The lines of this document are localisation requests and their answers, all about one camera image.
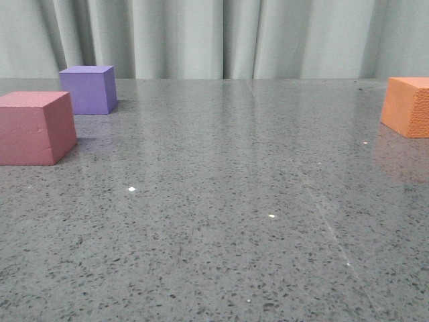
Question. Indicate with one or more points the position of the orange foam cube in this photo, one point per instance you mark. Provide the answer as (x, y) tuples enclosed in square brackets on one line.
[(405, 107)]

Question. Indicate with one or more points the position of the pale green curtain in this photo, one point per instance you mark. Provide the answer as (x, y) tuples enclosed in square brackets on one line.
[(216, 39)]

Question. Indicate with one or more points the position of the purple foam cube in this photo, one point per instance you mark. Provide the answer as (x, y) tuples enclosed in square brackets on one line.
[(92, 89)]

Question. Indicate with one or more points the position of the red foam cube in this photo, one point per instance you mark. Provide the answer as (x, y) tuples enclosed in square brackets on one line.
[(37, 127)]

